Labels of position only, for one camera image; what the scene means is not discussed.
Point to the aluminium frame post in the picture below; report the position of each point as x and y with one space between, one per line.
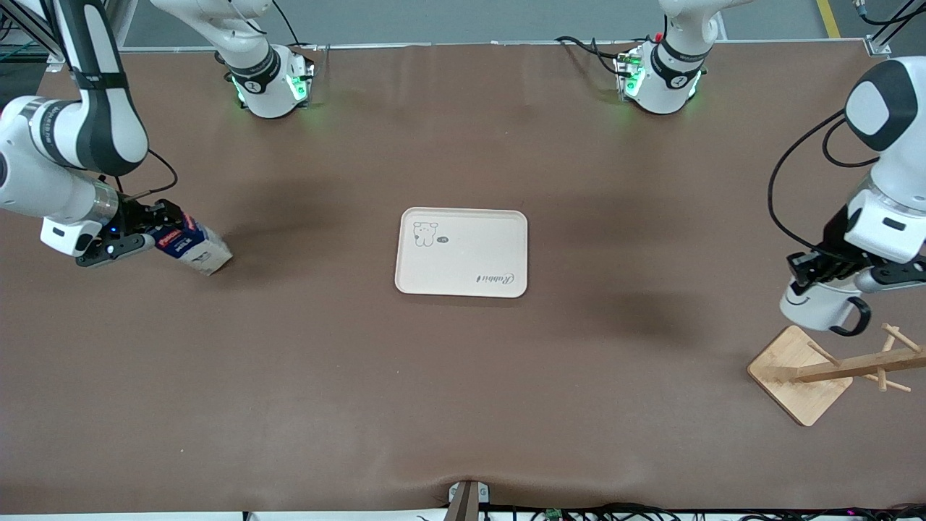
32 29
879 40

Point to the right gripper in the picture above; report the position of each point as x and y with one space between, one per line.
134 215

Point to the wooden mug tree rack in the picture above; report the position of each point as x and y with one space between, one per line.
796 376

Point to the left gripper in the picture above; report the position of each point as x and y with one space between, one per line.
832 242

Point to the white rabbit print tray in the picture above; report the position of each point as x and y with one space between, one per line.
463 253

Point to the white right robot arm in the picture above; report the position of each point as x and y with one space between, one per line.
108 123

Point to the blue white milk carton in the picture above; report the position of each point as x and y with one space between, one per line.
202 253

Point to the brown table cover sheet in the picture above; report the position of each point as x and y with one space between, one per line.
289 398

